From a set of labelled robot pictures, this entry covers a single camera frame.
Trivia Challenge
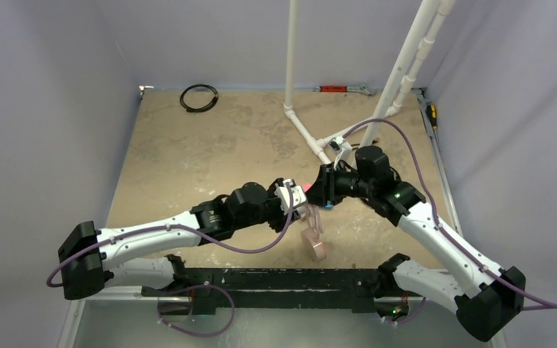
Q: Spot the white cube power socket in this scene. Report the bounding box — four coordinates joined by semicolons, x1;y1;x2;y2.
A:
294;204;309;221

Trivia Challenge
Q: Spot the pink round socket with cord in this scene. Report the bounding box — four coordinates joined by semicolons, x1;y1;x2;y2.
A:
300;204;327;262

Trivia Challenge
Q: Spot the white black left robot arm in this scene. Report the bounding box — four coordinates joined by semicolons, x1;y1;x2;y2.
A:
46;178;308;300

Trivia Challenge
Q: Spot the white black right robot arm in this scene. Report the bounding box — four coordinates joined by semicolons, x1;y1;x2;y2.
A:
306;146;526;341

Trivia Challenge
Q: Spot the yellow black screwdriver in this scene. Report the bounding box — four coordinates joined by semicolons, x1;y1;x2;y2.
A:
426;103;438;130

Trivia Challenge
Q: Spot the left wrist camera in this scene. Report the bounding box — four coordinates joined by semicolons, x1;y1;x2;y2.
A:
274;178;308;219

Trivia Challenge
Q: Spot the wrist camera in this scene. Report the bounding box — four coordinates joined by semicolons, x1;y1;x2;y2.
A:
329;136;352;169
274;178;308;219

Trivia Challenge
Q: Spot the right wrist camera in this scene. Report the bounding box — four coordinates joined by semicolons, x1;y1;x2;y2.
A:
329;136;352;169

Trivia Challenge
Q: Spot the red handled adjustable wrench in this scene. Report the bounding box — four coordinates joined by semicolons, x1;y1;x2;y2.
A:
313;85;376;96

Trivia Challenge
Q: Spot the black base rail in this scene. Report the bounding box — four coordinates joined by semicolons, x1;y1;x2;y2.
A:
141;253;426;315

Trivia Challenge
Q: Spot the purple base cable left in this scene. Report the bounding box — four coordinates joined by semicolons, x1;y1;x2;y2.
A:
157;284;236;338

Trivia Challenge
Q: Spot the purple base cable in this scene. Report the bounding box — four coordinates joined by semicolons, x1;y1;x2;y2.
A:
157;284;236;338
378;290;429;328

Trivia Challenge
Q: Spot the small black coiled cable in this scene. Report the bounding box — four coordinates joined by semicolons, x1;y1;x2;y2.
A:
179;83;219;114

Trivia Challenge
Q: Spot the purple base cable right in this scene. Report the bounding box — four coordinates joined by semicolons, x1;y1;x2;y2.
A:
378;290;429;328

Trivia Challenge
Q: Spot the white PVC pipe frame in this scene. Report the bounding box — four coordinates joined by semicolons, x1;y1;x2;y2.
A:
283;0;455;164

